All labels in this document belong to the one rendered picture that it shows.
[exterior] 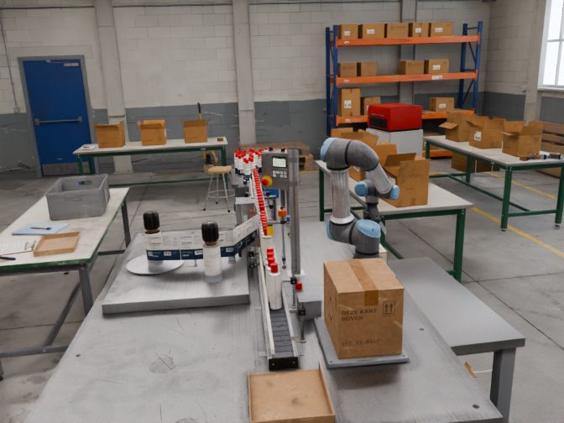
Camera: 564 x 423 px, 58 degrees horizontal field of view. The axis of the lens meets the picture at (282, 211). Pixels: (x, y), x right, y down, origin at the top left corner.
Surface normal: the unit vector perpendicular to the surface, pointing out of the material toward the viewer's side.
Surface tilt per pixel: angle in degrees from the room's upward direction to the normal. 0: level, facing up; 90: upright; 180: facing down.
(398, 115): 90
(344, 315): 90
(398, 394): 0
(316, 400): 0
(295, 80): 90
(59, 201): 90
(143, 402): 0
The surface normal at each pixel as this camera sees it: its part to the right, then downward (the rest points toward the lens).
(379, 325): 0.10, 0.28
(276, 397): -0.04, -0.96
